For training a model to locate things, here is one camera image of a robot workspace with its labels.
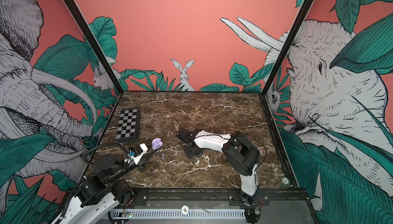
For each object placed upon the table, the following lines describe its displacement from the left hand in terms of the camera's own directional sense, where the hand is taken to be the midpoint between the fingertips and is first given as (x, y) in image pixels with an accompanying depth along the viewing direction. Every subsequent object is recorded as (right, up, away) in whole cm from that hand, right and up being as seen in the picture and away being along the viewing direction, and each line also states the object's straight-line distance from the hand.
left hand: (156, 145), depth 67 cm
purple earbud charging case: (+1, +1, -1) cm, 2 cm away
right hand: (+14, -10, +22) cm, 28 cm away
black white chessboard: (-27, +4, +29) cm, 39 cm away
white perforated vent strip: (+10, -33, +3) cm, 34 cm away
